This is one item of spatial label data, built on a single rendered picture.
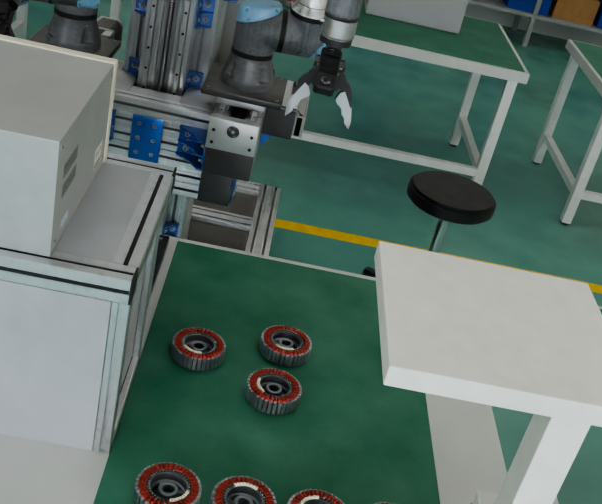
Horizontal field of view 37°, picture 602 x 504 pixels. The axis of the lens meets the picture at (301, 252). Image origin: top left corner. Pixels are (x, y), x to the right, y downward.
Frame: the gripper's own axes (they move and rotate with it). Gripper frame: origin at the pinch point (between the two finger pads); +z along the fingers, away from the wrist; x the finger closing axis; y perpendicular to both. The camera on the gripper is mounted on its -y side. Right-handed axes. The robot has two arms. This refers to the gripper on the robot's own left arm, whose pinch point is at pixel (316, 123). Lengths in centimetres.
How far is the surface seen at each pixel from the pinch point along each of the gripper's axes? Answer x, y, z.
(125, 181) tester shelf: 34, -41, 4
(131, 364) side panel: 26, -52, 38
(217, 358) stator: 10, -44, 37
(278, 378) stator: -3, -47, 38
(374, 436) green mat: -23, -55, 40
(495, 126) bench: -96, 232, 70
